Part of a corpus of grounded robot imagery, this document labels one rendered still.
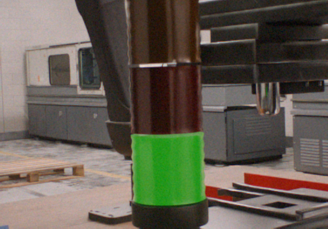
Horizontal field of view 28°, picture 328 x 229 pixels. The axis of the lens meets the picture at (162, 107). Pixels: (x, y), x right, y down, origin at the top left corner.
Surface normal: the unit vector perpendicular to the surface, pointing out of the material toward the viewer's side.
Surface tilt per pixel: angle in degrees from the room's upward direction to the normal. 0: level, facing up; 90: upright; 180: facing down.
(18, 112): 90
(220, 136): 90
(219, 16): 90
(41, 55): 90
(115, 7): 101
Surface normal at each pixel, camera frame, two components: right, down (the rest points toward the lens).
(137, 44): -0.70, 0.30
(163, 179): -0.18, -0.18
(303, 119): -0.81, 0.06
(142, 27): -0.53, -0.18
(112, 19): 0.63, 0.18
